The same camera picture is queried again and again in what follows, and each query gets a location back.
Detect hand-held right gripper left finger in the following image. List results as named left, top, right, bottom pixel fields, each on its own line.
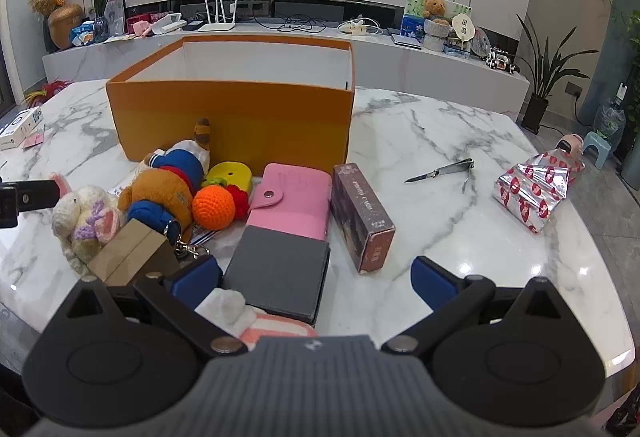
left=65, top=256, right=248, bottom=358

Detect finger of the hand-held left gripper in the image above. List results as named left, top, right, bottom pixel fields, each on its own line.
left=0, top=180, right=58, bottom=229

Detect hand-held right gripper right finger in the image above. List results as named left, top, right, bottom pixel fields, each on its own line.
left=381, top=256, right=566, bottom=358

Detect white crochet bunny toy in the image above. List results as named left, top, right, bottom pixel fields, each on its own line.
left=50, top=173, right=128, bottom=275

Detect small brown cardboard box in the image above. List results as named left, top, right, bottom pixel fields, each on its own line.
left=87, top=218, right=181, bottom=288

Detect orange crochet ball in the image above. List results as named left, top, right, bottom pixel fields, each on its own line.
left=191, top=177, right=236, bottom=230

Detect grey square box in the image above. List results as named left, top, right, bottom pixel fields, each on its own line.
left=222, top=224, right=331, bottom=325

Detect pink white striped cloth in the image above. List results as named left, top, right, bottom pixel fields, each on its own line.
left=197, top=289, right=318, bottom=350

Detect brown bear plush toy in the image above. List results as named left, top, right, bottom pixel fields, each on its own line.
left=117, top=118, right=213, bottom=245

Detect dark rectangular carton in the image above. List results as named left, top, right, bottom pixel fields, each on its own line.
left=330, top=162, right=397, bottom=274

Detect orange cardboard box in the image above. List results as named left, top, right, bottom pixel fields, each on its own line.
left=105, top=36, right=357, bottom=178

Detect pink card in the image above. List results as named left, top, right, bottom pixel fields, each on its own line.
left=22, top=124, right=46, bottom=148

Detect white flat product box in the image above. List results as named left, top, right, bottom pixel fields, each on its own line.
left=0, top=106, right=45, bottom=150

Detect red crochet berry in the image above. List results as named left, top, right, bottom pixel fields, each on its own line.
left=227, top=184, right=251, bottom=220

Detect red feather duster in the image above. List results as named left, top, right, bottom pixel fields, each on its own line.
left=22, top=80, right=68, bottom=104

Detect silver folding scissors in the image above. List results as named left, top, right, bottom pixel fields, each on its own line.
left=404, top=158, right=476, bottom=193

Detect yellow plastic case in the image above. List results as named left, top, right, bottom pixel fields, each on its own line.
left=202, top=160, right=253, bottom=190

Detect pink snap wallet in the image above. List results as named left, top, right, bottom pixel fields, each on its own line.
left=246, top=162, right=333, bottom=243

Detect silver red-dotted foil bag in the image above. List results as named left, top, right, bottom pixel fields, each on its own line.
left=492, top=152, right=583, bottom=234

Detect blue snack bag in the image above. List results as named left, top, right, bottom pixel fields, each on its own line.
left=69, top=21, right=96, bottom=47

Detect brown vase with dried flowers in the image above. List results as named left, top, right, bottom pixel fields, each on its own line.
left=28, top=0, right=83, bottom=50

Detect small green stool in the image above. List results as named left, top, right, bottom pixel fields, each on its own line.
left=582, top=131, right=613, bottom=160

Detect white tilted desktop device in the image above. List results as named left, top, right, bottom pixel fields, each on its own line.
left=150, top=14, right=188, bottom=36

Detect black white checkered toy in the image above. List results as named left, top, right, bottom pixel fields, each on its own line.
left=482, top=48, right=521, bottom=74

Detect potted plant in black pot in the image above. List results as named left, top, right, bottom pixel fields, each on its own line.
left=515, top=12, right=598, bottom=135

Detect stacked stone pots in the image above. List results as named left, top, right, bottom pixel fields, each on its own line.
left=422, top=18, right=453, bottom=53

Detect white router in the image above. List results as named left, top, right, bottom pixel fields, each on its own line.
left=198, top=0, right=237, bottom=33

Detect round white sign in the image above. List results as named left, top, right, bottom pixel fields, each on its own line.
left=451, top=13, right=475, bottom=40

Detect flower painting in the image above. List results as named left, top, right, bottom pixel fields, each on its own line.
left=401, top=0, right=473, bottom=40

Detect white power strip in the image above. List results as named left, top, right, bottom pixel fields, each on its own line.
left=337, top=17, right=383, bottom=36

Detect black soundbar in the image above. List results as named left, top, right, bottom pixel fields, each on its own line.
left=272, top=0, right=398, bottom=25

